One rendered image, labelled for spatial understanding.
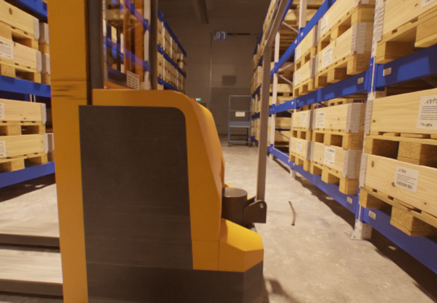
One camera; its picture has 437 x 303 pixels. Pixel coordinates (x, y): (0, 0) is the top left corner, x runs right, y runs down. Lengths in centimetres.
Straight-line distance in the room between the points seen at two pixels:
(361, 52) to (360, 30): 15
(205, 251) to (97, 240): 39
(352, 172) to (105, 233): 167
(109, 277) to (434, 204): 133
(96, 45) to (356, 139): 172
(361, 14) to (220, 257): 186
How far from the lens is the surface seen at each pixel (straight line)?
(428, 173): 137
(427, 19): 155
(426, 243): 153
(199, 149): 79
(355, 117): 199
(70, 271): 118
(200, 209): 84
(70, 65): 102
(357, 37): 209
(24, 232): 194
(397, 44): 180
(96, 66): 98
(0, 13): 314
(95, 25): 101
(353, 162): 200
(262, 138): 116
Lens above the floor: 78
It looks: 7 degrees down
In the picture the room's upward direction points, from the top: 1 degrees clockwise
